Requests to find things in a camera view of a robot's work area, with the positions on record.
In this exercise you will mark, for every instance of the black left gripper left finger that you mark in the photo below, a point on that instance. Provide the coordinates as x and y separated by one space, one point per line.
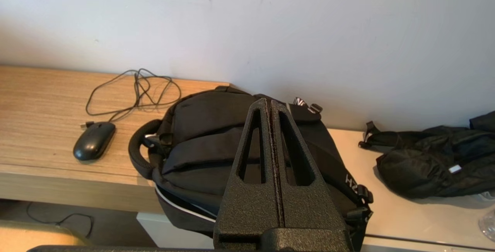
239 209

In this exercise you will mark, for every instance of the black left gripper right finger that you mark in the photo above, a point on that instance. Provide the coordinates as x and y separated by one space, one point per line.
309 209

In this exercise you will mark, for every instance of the black backpack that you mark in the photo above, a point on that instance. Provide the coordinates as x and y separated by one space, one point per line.
201 128

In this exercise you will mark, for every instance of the black crumpled fabric bag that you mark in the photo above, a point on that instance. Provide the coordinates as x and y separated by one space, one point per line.
417 167

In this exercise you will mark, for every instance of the black computer mouse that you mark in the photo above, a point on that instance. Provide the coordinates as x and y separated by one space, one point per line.
93 143

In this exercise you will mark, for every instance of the clear plastic wrapper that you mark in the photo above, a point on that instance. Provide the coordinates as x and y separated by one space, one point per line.
485 196

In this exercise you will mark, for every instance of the red-capped plastic bottle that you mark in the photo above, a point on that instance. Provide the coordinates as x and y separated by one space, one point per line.
489 225

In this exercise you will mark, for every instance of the tan chair seat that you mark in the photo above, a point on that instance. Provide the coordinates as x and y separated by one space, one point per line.
31 238

